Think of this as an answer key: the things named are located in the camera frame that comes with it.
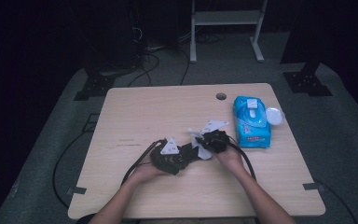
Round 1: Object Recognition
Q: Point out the blue wet wipes pack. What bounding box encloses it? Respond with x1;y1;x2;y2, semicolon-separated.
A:
231;94;286;149

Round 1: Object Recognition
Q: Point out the white metal stand frame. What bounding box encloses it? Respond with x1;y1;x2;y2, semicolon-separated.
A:
189;0;269;64

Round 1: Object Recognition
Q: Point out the white wet wipe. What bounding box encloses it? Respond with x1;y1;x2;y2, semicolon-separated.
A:
186;126;214;161

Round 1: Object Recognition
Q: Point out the looped black floor cable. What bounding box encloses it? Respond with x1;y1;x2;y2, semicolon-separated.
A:
126;51;161;89

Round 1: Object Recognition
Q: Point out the right hand-held gripper cable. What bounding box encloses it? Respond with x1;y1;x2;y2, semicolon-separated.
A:
227;138;258;183

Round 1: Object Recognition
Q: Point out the white wire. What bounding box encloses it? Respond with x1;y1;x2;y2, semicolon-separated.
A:
131;26;144;44

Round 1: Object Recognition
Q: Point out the hand-held gripper cable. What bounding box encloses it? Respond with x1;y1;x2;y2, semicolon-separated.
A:
120;138;168;187
227;138;258;183

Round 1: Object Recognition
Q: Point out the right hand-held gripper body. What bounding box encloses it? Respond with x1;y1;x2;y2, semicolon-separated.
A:
198;119;231;154

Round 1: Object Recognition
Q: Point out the dark tape strip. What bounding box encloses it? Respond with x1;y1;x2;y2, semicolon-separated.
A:
66;186;88;196
302;182;328;191

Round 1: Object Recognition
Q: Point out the person's left hand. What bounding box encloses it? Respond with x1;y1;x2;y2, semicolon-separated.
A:
124;161;169;187

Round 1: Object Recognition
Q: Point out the black stand base plate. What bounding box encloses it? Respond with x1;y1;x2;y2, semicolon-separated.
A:
73;73;117;102
282;70;334;98

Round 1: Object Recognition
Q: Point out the person's right hand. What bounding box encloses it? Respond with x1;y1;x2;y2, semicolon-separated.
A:
213;144;246;175

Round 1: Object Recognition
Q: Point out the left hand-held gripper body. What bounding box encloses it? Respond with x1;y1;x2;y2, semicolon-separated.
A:
149;136;189;176

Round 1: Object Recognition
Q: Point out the left hand-held gripper cable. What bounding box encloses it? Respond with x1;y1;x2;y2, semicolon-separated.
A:
120;138;168;187

